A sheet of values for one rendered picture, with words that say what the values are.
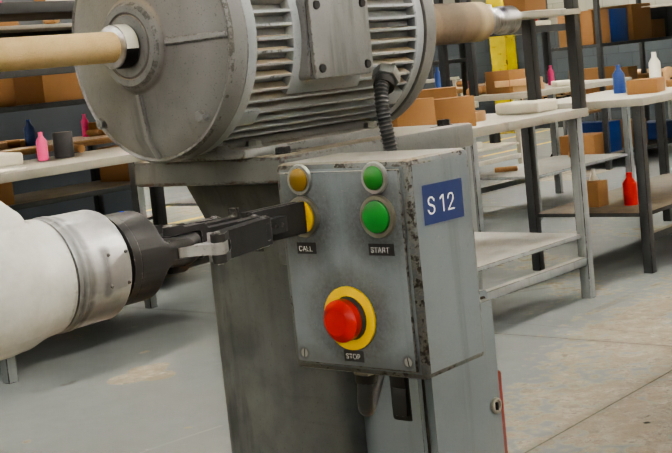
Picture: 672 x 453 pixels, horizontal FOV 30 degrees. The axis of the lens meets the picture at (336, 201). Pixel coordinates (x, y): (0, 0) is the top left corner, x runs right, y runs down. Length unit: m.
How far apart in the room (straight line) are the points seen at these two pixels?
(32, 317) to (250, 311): 0.61
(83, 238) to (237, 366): 0.61
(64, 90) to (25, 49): 5.99
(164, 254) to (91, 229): 0.07
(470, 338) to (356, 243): 0.14
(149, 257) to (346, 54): 0.46
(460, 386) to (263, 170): 0.34
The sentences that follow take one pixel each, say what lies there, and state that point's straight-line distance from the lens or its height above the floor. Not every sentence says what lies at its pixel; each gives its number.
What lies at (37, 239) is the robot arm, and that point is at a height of 1.10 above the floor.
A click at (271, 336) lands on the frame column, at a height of 0.90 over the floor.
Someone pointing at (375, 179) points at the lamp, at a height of 1.10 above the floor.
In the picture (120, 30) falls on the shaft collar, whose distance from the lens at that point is 1.31.
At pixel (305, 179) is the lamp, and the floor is 1.11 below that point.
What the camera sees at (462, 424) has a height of 0.79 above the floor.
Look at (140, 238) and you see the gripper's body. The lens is 1.00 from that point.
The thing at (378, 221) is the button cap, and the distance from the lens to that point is 1.12.
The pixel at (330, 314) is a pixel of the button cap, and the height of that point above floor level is 0.98.
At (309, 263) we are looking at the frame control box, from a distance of 1.19.
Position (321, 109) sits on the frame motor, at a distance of 1.42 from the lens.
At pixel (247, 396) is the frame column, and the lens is 1.54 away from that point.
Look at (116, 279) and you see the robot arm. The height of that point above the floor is 1.06.
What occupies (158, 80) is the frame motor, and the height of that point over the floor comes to 1.21.
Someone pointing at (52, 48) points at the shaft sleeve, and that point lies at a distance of 1.26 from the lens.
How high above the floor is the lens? 1.21
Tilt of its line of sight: 6 degrees down
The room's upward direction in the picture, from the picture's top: 6 degrees counter-clockwise
